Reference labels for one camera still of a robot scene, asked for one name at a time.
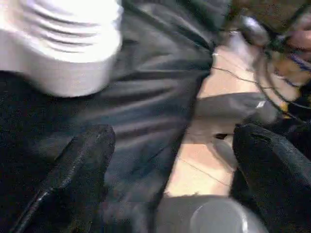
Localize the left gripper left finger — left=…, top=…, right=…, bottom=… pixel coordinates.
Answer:
left=10, top=124, right=116, bottom=233

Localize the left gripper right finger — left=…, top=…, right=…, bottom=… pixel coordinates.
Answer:
left=231, top=122, right=311, bottom=233

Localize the black work mat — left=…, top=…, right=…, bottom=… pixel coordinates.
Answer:
left=0, top=0, right=234, bottom=233

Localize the white plastic table top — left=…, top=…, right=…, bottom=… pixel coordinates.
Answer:
left=0, top=28, right=122, bottom=99

